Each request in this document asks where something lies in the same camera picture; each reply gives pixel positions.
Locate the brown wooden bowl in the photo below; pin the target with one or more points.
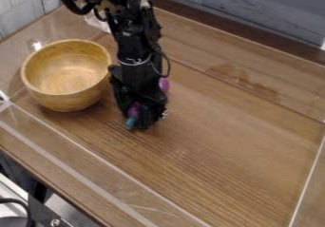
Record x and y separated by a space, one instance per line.
66 74

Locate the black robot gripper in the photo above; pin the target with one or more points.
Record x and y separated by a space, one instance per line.
136 85

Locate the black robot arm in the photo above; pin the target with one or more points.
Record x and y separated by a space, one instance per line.
136 29

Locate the purple toy eggplant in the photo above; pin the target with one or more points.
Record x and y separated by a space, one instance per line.
133 113

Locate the black metal table bracket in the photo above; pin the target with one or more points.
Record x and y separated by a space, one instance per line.
43 216

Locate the clear acrylic tray wall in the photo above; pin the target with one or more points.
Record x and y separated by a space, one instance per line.
234 160

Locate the clear acrylic corner bracket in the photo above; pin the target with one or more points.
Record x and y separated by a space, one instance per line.
91 19

